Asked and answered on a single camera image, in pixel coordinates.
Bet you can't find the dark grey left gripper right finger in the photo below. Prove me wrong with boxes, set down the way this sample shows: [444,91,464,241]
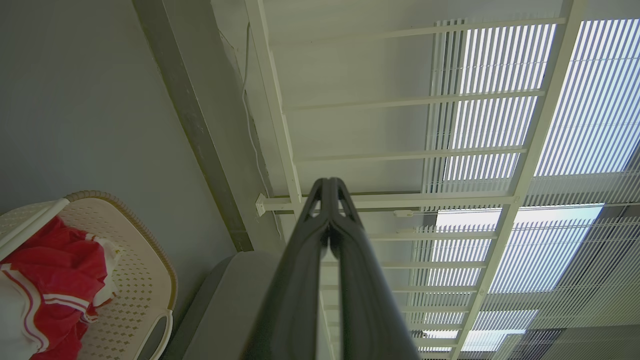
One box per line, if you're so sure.
[329,177,422,360]

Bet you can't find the thin white wall cable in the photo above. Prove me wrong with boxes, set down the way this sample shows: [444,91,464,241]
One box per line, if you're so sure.
[241,22,284,238]

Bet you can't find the red garment with white stripes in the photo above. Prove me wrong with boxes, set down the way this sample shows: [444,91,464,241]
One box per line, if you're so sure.
[0,216,122,360]

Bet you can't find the white metal railing frame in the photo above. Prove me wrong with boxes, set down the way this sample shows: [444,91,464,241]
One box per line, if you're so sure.
[244,0,587,360]

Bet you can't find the dark grey skirting board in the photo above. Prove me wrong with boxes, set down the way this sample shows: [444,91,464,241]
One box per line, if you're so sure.
[131,0,255,253]

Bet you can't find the white vertical window blinds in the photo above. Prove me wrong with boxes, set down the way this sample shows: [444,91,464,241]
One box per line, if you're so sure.
[407,17,640,360]

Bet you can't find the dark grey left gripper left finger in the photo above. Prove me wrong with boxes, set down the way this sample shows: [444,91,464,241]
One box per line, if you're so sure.
[244,178,331,360]

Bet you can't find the beige perforated laundry basket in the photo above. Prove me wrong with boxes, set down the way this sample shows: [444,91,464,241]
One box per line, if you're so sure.
[0,190,179,360]

